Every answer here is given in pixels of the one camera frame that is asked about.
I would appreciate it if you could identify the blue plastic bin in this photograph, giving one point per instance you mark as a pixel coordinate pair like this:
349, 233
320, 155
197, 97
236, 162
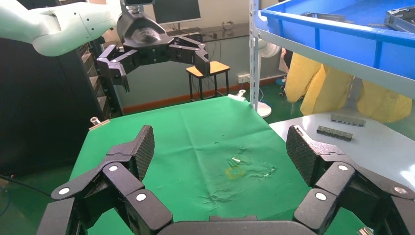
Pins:
340, 45

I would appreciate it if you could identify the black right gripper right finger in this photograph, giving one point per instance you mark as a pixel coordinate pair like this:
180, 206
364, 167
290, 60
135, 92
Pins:
334, 181

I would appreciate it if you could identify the yellow fabric bag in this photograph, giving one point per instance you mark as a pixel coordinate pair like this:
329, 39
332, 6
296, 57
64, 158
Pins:
311, 84

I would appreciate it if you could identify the white standing fan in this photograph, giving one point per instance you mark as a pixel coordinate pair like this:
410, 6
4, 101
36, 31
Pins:
264, 110

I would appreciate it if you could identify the green table cloth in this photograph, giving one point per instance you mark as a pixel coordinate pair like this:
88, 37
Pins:
194, 139

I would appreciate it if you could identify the white metal shelf rack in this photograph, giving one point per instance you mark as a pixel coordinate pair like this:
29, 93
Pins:
254, 65

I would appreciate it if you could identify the dark grey slotted metal bar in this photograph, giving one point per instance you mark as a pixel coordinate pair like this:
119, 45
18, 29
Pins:
334, 133

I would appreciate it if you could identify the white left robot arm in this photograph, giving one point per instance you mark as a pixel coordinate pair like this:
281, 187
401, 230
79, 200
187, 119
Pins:
58, 29

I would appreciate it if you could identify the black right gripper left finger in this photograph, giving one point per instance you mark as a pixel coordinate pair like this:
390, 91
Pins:
129, 181

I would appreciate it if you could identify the stamped silver metal plate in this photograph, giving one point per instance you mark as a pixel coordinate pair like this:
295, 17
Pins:
402, 19
327, 16

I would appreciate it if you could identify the white power strip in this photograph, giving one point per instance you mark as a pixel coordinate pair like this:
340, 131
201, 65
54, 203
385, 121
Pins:
243, 78

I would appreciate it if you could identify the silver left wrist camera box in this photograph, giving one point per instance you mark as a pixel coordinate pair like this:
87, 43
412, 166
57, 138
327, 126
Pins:
139, 2

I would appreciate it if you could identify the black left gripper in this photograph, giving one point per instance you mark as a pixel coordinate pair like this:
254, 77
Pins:
142, 32

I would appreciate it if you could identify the black storage cabinet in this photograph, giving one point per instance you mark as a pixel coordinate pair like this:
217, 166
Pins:
39, 97

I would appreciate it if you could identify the dark office desk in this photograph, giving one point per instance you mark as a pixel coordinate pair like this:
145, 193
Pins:
227, 32

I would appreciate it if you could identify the yellow seat black stool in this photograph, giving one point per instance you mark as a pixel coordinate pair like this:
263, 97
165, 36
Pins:
217, 67

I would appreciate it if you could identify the silver binder clip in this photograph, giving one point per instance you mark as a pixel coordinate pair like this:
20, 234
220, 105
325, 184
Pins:
238, 96
98, 123

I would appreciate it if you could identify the black computer monitor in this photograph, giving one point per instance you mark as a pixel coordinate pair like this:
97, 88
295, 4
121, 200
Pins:
176, 11

